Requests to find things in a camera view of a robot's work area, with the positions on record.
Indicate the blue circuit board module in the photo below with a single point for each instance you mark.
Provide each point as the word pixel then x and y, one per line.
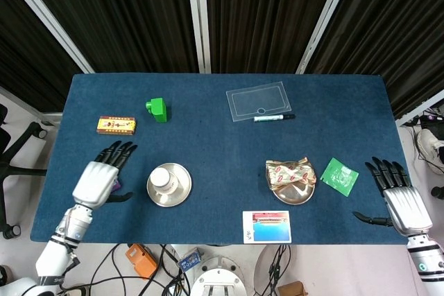
pixel 190 259

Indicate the clear plastic sheet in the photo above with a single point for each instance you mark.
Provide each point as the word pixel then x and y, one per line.
pixel 258 100

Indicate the black office chair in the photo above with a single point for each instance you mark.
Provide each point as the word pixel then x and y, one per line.
pixel 17 157

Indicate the yellow and red carton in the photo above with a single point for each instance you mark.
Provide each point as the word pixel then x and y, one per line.
pixel 116 125

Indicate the white frame post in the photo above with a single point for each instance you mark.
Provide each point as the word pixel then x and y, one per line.
pixel 48 18
pixel 198 18
pixel 326 22

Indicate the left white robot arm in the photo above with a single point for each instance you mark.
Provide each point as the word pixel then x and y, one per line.
pixel 52 258

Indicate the photo postcard with blue water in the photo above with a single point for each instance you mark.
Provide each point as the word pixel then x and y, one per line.
pixel 268 228

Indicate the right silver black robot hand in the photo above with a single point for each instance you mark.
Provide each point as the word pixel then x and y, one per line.
pixel 406 206

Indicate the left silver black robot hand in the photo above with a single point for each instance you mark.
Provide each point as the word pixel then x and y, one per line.
pixel 95 181

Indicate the blue table cloth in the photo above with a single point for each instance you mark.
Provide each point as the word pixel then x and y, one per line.
pixel 222 143

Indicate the green toy building brick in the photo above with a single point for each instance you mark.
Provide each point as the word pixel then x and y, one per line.
pixel 159 109

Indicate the dark pleated curtain panel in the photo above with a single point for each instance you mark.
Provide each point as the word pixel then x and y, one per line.
pixel 114 15
pixel 267 15
pixel 27 60
pixel 395 25

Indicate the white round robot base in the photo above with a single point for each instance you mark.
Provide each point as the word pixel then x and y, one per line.
pixel 218 277

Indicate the white paper cup blue stripe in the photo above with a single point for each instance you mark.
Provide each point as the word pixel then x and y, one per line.
pixel 160 179

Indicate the brown cardboard box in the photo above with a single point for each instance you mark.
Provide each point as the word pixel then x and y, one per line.
pixel 293 289

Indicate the round stainless steel plate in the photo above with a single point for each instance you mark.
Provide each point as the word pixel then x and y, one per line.
pixel 295 196
pixel 183 185

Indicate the white marker pen black cap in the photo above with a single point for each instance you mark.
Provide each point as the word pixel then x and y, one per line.
pixel 270 118

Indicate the white sneaker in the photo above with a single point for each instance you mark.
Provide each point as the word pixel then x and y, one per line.
pixel 430 150

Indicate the green sachet packet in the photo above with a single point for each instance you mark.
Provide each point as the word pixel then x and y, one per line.
pixel 340 176

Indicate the white frame rail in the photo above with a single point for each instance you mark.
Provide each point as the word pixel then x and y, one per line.
pixel 421 109
pixel 24 100

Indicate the gold red snack packet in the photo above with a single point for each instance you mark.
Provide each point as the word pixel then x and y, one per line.
pixel 288 173

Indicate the orange device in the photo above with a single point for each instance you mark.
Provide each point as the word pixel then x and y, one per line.
pixel 142 261

